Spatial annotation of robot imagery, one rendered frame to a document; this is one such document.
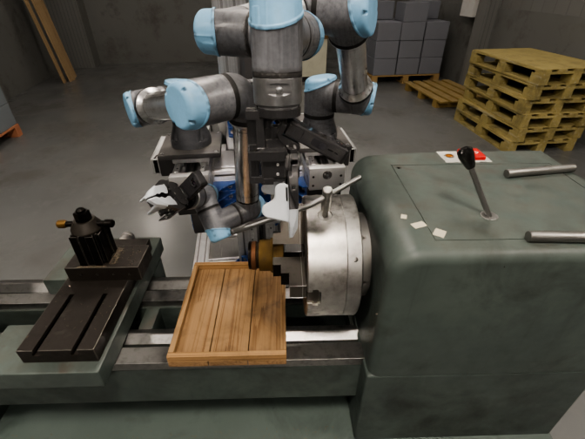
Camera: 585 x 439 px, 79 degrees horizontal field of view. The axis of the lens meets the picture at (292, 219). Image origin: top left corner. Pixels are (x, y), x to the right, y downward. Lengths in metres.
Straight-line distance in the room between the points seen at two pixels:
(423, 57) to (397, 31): 0.72
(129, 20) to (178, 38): 1.09
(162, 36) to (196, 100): 8.90
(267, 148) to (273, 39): 0.16
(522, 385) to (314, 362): 0.55
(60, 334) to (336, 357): 0.69
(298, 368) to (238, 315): 0.22
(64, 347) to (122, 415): 0.43
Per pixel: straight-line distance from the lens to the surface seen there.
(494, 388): 1.16
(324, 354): 1.01
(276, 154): 0.56
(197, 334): 1.05
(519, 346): 1.03
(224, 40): 0.68
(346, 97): 1.30
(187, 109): 0.90
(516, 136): 4.79
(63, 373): 1.05
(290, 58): 0.54
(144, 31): 9.85
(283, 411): 1.29
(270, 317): 1.06
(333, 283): 0.82
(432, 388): 1.09
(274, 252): 0.92
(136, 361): 1.07
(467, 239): 0.79
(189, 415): 1.33
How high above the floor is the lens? 1.69
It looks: 34 degrees down
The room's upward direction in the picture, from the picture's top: straight up
